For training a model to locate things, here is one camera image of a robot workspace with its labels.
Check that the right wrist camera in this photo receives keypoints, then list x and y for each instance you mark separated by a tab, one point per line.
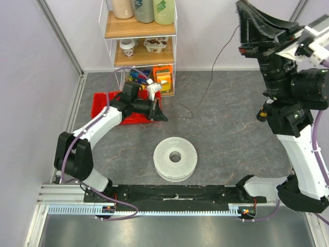
313	42

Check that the grey green bottle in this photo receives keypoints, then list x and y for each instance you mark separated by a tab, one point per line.
143	10

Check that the white perforated spool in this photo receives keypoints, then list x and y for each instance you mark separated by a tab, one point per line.
175	159

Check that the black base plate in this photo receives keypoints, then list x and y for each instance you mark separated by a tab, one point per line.
181	197

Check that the beige bottle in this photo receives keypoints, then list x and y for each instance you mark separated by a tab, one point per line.
122	9

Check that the white pudding cup pack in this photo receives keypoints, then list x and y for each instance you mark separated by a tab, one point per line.
156	44

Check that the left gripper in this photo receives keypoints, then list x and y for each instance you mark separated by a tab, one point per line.
156	113

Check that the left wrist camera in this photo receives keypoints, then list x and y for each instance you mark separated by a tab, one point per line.
153	88

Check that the blue green sponge pack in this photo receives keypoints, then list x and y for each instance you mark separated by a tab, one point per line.
139	77

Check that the white wire wooden shelf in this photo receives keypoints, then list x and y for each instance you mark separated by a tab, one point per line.
115	29

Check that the light green bottle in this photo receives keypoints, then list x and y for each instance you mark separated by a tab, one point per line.
164	11

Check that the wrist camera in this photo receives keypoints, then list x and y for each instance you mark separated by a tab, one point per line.
313	42
153	88

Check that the red compartment bin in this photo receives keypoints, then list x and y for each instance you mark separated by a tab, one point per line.
99	102

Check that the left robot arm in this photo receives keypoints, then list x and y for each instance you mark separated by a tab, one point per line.
74	150

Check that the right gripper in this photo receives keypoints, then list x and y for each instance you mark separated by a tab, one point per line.
263	49

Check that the white paper cup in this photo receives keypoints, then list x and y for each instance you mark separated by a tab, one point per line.
128	46

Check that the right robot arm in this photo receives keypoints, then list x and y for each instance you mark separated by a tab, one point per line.
293	60

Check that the grey cable duct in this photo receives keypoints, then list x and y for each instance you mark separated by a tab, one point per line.
100	210

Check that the orange yellow sponge box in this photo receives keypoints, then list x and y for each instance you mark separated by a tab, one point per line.
163	74

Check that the black yellow can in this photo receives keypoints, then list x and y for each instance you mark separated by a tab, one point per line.
262	114

